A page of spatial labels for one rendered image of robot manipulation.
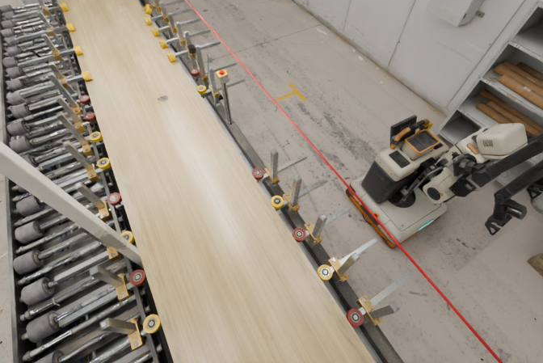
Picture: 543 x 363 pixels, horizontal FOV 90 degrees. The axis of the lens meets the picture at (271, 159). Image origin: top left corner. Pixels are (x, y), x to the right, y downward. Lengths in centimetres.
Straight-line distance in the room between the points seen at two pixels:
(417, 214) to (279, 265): 150
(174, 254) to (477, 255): 260
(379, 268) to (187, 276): 169
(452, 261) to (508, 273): 46
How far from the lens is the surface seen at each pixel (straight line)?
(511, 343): 309
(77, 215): 130
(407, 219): 266
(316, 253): 187
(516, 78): 330
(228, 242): 167
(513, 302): 321
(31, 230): 226
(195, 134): 213
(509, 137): 192
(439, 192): 228
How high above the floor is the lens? 247
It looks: 55 degrees down
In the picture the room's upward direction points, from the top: 1 degrees clockwise
